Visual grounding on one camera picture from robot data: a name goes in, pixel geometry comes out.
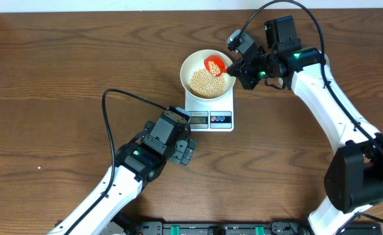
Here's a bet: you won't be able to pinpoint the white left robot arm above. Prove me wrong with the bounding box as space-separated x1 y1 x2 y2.
49 106 197 234

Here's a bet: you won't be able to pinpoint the soybeans in scoop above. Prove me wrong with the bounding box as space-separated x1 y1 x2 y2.
208 61 222 76

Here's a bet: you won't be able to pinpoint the red plastic scoop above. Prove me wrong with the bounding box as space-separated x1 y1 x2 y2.
204 55 227 76

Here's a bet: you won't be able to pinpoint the soybeans in bowl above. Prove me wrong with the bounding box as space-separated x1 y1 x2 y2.
189 69 225 99

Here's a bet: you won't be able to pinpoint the white digital kitchen scale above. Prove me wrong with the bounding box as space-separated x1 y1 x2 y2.
185 89 234 132

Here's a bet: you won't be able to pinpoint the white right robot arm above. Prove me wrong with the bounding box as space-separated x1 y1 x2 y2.
227 16 383 234

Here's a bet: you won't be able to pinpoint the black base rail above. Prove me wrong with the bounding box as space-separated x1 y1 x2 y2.
101 214 383 235

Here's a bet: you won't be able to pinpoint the cream bowl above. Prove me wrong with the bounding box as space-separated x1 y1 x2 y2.
180 50 236 99

